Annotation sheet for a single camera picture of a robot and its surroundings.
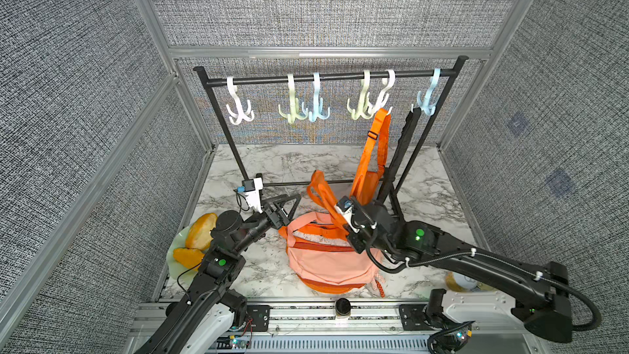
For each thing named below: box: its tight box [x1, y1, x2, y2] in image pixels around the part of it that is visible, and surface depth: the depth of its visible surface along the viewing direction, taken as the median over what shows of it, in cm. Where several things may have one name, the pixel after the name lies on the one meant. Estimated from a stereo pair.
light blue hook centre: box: [308, 72, 331, 123], surface depth 64 cm
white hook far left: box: [226, 76, 255, 126], surface depth 65 cm
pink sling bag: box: [285, 211, 380, 285], surface depth 78 cm
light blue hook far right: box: [416, 68, 441, 117], surface depth 66 cm
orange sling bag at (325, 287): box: [298, 274, 386, 299], surface depth 79 cm
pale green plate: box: [166, 225, 199, 279], surface depth 85 cm
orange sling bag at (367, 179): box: [350, 108, 392, 206], surface depth 76 cm
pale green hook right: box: [346, 70, 374, 120], surface depth 66 cm
